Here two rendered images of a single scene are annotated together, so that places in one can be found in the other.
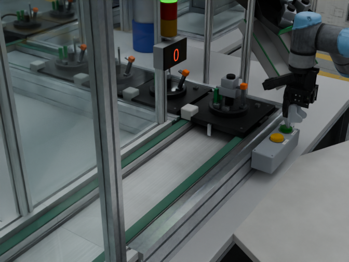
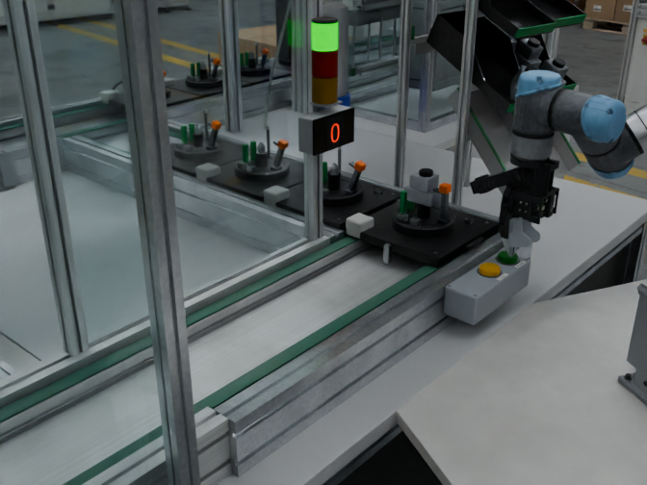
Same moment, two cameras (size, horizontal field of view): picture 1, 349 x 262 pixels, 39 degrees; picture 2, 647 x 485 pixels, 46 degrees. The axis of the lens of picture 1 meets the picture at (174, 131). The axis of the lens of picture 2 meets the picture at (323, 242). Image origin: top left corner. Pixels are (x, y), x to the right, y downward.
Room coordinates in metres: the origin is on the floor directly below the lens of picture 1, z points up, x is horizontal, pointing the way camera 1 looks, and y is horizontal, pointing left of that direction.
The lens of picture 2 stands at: (-0.03, -0.17, 1.65)
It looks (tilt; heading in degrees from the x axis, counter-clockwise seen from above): 25 degrees down; 7
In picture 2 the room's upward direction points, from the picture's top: straight up
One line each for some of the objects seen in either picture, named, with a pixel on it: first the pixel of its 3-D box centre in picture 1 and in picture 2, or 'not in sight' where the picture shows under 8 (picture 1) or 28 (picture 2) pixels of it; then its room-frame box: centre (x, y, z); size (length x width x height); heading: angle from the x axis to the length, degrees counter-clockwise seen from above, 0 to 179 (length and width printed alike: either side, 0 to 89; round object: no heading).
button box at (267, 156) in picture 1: (276, 147); (487, 285); (1.31, -0.32, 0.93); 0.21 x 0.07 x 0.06; 146
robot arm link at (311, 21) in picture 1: (306, 33); (537, 103); (1.35, -0.38, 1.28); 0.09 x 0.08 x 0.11; 51
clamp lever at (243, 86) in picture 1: (241, 93); (441, 200); (1.48, -0.22, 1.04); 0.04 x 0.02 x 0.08; 56
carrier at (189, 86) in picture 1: (167, 81); (333, 178); (1.64, 0.03, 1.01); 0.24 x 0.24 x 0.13; 56
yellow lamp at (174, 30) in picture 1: (168, 26); (324, 89); (1.41, 0.02, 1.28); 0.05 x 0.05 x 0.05
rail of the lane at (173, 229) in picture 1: (228, 173); (404, 319); (1.19, -0.16, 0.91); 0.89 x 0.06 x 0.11; 146
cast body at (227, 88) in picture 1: (227, 83); (421, 185); (1.51, -0.18, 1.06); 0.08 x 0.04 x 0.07; 56
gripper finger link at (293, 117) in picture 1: (293, 118); (518, 240); (1.34, -0.37, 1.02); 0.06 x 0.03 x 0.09; 56
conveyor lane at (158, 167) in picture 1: (173, 160); (323, 295); (1.27, 0.00, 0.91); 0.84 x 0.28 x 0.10; 146
